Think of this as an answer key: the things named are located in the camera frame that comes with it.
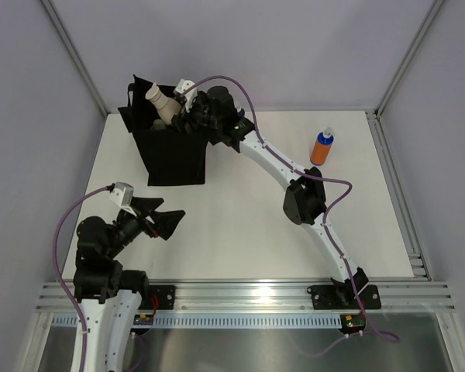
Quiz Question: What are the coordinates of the pale green round bottle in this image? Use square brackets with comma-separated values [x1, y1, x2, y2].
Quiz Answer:
[150, 119, 167, 131]

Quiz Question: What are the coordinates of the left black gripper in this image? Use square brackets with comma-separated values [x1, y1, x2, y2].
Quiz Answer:
[105, 196, 184, 259]

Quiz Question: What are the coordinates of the left aluminium frame post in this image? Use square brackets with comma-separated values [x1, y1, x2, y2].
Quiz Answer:
[38, 0, 110, 118]

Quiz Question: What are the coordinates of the black mounting plate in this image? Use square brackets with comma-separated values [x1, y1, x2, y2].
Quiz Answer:
[307, 284, 382, 310]
[139, 285, 176, 312]

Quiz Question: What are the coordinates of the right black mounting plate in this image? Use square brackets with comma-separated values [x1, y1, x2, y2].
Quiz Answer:
[307, 284, 382, 310]

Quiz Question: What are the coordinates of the orange spray bottle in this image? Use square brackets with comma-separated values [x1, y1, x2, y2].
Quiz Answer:
[310, 127, 335, 166]
[234, 101, 245, 117]

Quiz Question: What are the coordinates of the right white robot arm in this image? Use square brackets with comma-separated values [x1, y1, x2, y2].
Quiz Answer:
[173, 80, 369, 308]

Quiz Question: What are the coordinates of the white slotted cable duct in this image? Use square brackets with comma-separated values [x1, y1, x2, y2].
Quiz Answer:
[52, 313, 344, 329]

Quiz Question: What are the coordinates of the beige pump bottle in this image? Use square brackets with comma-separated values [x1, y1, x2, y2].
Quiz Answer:
[145, 83, 181, 126]

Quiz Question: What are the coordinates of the right side aluminium rail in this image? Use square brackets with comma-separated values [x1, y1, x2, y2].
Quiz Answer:
[365, 110, 433, 281]

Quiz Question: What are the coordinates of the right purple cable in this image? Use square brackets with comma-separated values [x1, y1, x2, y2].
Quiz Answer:
[181, 75, 401, 357]

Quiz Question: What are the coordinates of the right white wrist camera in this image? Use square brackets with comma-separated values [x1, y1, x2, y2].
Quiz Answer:
[174, 79, 197, 103]

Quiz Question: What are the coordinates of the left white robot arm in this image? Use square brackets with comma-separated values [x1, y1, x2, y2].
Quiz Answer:
[71, 198, 185, 371]

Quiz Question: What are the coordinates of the black canvas bag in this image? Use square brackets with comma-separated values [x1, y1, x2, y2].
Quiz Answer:
[118, 76, 208, 187]

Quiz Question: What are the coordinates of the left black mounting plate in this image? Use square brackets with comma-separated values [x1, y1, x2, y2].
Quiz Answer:
[139, 285, 176, 312]

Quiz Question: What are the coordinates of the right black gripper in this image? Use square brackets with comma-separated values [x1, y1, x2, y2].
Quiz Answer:
[167, 95, 222, 142]

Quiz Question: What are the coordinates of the right aluminium frame post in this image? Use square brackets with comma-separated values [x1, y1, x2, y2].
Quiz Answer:
[374, 0, 447, 119]

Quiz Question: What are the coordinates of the aluminium frame post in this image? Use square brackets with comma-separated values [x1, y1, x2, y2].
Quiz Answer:
[38, 0, 110, 118]
[374, 0, 447, 119]

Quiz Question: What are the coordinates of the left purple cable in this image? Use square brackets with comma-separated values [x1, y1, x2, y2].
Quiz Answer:
[53, 185, 148, 372]

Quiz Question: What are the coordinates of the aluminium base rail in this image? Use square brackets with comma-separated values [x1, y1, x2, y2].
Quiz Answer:
[34, 279, 456, 313]

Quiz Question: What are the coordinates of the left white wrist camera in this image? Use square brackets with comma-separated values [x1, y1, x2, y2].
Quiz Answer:
[109, 182, 136, 215]

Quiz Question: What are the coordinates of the purple cable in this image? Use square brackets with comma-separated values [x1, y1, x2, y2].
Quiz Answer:
[181, 75, 401, 357]
[53, 185, 148, 372]

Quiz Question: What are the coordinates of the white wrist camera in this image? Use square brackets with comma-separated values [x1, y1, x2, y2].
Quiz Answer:
[109, 182, 136, 215]
[174, 79, 197, 103]

